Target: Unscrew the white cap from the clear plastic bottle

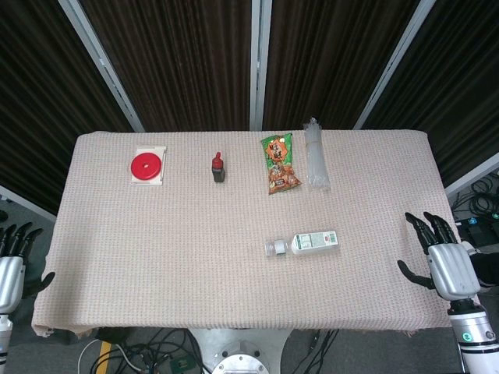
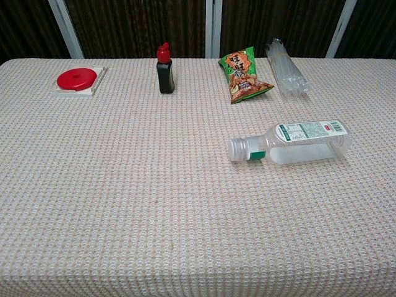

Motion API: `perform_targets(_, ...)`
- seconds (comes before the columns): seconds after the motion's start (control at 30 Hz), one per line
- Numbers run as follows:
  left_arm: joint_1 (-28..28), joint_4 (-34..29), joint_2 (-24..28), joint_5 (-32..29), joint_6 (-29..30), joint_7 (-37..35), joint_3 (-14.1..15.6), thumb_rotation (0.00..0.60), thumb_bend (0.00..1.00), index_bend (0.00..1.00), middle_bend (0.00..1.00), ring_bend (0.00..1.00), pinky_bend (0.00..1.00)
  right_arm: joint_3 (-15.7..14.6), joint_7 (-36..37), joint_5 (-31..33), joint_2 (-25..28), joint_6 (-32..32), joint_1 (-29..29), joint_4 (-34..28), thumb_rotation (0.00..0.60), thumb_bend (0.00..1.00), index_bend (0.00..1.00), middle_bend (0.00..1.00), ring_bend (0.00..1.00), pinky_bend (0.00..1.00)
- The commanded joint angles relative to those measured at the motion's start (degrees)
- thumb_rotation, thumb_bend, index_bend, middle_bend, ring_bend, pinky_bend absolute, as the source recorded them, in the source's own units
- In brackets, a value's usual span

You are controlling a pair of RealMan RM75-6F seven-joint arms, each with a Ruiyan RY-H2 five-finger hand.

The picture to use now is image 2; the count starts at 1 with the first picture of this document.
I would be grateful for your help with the white plastic bottle cap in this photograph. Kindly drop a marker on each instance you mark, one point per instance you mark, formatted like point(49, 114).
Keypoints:
point(235, 150)

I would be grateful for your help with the clear plastic bottle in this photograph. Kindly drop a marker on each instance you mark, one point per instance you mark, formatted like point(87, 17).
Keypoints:
point(303, 151)

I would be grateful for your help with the dark sauce bottle red cap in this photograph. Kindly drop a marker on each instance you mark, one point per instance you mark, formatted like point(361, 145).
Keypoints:
point(165, 77)

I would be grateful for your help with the beige woven tablecloth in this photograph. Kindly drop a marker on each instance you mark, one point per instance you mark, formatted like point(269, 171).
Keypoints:
point(154, 201)

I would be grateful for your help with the green snack bag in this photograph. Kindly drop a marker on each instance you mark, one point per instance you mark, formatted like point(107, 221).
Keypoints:
point(242, 77)

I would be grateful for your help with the clear plastic straws pack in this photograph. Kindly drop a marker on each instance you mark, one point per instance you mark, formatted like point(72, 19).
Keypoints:
point(287, 74)

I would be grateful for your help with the red round lid container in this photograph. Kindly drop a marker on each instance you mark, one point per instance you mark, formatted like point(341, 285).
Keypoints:
point(96, 79)

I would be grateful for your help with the white frame post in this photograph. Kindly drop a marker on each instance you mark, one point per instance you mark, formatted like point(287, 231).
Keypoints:
point(213, 28)
point(340, 31)
point(66, 29)

